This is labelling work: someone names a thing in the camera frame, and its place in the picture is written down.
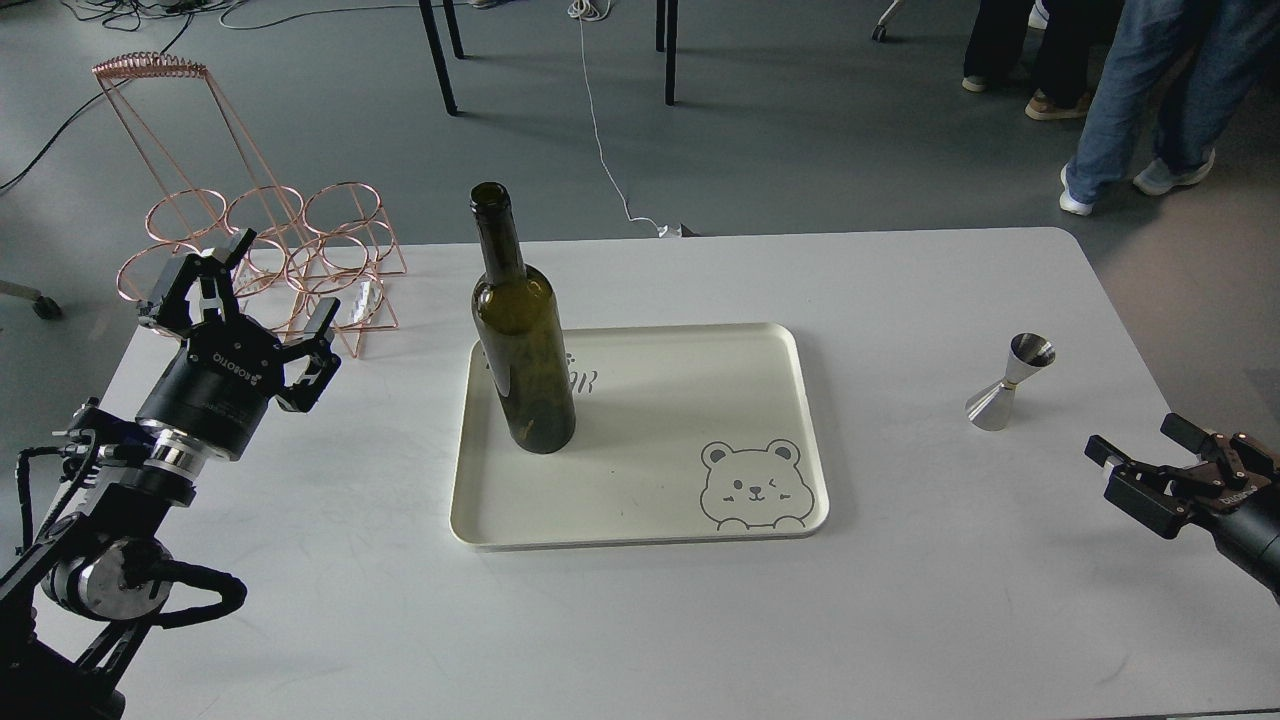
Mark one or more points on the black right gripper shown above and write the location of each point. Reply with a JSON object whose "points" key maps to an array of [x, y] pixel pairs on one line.
{"points": [[1232, 493]]}

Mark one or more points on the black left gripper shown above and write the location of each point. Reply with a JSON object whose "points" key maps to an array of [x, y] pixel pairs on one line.
{"points": [[215, 391]]}

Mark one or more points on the steel double jigger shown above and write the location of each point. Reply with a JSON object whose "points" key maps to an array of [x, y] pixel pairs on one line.
{"points": [[991, 409]]}

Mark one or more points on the dark green wine bottle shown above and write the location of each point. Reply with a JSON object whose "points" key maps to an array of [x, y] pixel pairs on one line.
{"points": [[515, 312]]}

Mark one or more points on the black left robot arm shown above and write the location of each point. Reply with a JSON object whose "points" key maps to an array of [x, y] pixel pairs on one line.
{"points": [[92, 579]]}

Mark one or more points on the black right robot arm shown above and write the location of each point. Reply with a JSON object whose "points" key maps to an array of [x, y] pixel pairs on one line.
{"points": [[1231, 492]]}

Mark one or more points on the chair caster at left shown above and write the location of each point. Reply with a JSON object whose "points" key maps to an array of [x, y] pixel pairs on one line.
{"points": [[43, 306]]}

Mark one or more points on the black table leg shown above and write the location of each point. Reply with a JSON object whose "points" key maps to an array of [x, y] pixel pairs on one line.
{"points": [[427, 10], [670, 55], [661, 17], [453, 29]]}

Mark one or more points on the black table leg rear left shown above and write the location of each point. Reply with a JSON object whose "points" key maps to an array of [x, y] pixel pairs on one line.
{"points": [[453, 29]]}

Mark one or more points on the cream bear serving tray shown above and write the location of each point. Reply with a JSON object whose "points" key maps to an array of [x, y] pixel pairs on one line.
{"points": [[685, 433]]}

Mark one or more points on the black table leg rear right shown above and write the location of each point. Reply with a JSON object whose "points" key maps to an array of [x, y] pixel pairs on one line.
{"points": [[661, 17]]}

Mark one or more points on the copper wire wine rack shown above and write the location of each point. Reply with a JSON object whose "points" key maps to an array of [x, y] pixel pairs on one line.
{"points": [[334, 243]]}

